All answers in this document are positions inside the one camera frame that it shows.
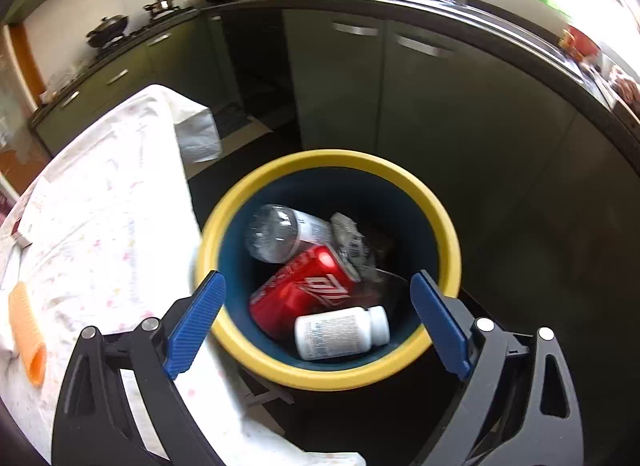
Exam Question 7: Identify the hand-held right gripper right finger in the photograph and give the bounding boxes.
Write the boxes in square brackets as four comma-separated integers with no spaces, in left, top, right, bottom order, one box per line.
[410,270,585,466]

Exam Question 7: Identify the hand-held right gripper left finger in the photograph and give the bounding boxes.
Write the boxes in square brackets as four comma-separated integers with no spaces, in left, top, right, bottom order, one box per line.
[51,270,227,466]

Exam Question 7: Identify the clear plastic cup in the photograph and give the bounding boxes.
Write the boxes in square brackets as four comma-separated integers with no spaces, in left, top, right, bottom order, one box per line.
[352,266,416,319]

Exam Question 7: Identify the red soda can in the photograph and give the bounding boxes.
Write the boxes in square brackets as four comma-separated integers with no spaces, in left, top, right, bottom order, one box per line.
[249,245,358,341]

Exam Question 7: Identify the white pill bottle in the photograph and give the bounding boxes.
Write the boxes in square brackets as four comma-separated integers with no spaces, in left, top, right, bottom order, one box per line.
[294,306,391,361]

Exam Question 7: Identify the clear plastic bottle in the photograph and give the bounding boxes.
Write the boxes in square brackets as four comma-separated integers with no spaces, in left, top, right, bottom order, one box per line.
[245,204,336,263]

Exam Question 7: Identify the silver snack wrapper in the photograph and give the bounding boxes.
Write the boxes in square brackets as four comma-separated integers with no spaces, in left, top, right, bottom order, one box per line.
[330,212,378,281]

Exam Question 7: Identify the orange foam net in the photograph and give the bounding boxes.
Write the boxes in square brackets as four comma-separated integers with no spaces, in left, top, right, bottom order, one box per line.
[9,282,48,388]

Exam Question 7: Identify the yellow-rimmed blue trash bin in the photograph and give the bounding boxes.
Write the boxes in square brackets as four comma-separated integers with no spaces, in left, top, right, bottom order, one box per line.
[194,148,462,391]

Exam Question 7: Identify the white floral tablecloth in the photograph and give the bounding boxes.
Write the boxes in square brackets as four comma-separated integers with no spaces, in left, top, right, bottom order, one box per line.
[0,83,368,466]

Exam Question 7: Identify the dark floor mat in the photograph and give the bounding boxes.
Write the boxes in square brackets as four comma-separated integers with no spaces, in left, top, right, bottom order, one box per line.
[210,103,262,141]

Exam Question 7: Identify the dark sink base cabinets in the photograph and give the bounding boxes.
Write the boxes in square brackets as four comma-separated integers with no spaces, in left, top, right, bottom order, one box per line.
[215,0,640,227]

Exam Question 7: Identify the green drawer base cabinets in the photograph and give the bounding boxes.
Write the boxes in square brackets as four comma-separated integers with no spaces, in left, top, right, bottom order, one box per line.
[32,13,236,157]

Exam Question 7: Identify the clear plastic bag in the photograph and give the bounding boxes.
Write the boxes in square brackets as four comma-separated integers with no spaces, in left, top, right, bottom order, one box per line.
[47,63,91,91]

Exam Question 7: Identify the black gas stove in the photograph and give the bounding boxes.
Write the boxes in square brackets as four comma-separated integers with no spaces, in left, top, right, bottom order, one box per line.
[87,6,201,54]

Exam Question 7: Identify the black wok with lid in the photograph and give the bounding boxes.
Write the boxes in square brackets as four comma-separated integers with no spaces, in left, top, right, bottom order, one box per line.
[86,14,130,46]

